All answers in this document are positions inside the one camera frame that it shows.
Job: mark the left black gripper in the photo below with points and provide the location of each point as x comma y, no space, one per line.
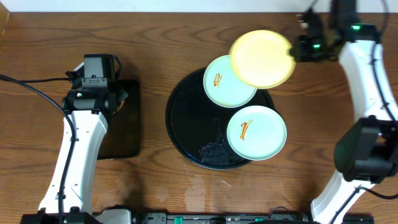
119,95

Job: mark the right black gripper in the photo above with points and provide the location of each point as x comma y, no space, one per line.
301,55

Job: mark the orange green sponge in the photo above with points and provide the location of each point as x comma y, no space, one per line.
120,106

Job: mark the yellow plate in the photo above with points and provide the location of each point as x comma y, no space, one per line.
261,59

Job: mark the light green plate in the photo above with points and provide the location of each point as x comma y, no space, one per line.
256,133
223,87

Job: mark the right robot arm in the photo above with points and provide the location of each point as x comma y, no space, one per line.
367,153

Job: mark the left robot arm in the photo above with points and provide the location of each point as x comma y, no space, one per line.
70,190

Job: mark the rectangular black tray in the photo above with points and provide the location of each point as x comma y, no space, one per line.
123,138

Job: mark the round black tray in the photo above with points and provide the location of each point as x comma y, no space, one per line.
198,127

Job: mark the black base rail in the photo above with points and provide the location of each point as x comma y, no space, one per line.
126,216

